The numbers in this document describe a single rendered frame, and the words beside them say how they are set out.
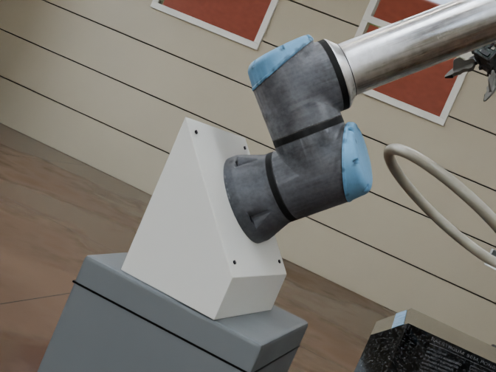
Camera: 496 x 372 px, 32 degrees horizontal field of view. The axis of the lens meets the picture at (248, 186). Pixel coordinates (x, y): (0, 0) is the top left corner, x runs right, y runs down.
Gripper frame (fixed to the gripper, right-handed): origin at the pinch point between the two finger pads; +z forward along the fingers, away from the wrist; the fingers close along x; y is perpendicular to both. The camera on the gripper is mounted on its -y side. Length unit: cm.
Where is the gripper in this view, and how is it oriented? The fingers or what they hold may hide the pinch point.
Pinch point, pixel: (463, 91)
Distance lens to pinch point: 253.4
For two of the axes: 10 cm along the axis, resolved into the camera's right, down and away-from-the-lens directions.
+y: -4.1, -4.8, -7.8
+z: -7.0, 7.1, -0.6
